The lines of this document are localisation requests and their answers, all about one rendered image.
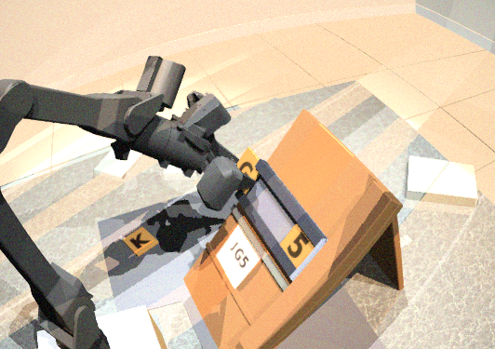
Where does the orange tile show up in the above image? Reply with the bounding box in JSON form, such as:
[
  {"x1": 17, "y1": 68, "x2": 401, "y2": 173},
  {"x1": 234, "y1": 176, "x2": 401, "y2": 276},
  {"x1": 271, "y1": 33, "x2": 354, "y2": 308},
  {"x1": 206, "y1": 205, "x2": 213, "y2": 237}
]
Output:
[
  {"x1": 123, "y1": 227, "x2": 159, "y2": 257},
  {"x1": 237, "y1": 147, "x2": 260, "y2": 194},
  {"x1": 281, "y1": 223, "x2": 315, "y2": 268}
]

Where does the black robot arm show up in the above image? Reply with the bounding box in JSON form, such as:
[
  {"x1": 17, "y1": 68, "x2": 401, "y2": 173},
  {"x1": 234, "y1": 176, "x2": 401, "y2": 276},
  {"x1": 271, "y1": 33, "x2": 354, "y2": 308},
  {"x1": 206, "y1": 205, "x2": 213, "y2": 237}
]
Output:
[{"x1": 0, "y1": 55, "x2": 232, "y2": 349}]

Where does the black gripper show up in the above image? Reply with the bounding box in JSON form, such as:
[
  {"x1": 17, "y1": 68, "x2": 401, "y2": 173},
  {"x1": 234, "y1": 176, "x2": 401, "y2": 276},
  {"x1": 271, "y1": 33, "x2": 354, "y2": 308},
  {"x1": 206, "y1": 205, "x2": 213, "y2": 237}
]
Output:
[{"x1": 155, "y1": 116, "x2": 255, "y2": 211}]

